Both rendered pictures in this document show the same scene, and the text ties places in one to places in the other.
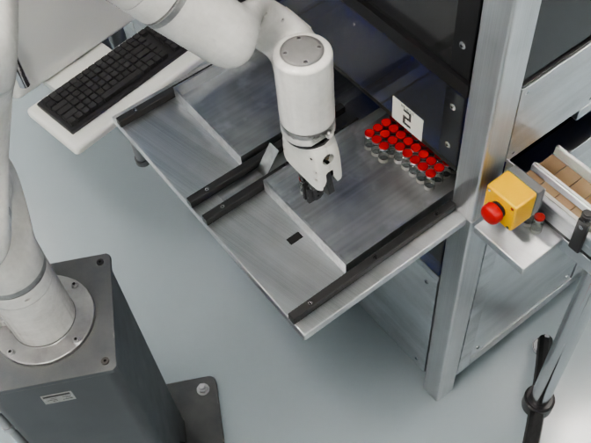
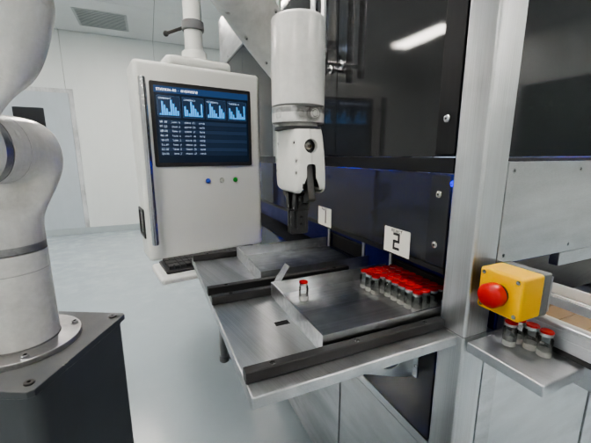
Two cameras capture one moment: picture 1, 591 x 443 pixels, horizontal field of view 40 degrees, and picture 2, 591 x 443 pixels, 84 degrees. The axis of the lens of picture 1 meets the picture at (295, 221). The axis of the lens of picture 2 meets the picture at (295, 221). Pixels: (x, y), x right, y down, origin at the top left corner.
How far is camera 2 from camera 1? 103 cm
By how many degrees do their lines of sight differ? 44
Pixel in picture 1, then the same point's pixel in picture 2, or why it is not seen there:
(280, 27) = not seen: hidden behind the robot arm
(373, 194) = (362, 308)
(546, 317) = not seen: outside the picture
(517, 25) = (503, 51)
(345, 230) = (331, 324)
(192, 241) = (236, 425)
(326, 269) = (303, 347)
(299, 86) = (288, 27)
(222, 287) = not seen: outside the picture
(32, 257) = (19, 226)
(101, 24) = (217, 238)
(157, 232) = (216, 414)
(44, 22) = (184, 219)
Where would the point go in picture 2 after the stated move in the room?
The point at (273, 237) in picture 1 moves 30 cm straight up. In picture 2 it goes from (263, 319) to (259, 173)
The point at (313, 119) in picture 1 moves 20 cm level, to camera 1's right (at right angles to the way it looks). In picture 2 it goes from (298, 79) to (444, 74)
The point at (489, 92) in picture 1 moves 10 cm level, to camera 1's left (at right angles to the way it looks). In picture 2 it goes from (477, 145) to (415, 145)
